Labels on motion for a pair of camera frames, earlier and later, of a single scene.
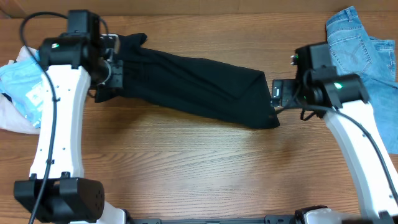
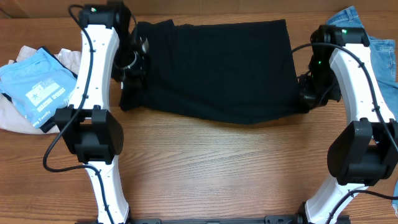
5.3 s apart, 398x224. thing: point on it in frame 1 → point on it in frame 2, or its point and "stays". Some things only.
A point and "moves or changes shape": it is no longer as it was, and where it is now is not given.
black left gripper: (117, 81) → (134, 79)
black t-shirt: (203, 88) moves or changes shape
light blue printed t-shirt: (22, 82) stays
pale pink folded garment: (10, 118) stays
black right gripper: (283, 94) → (307, 95)
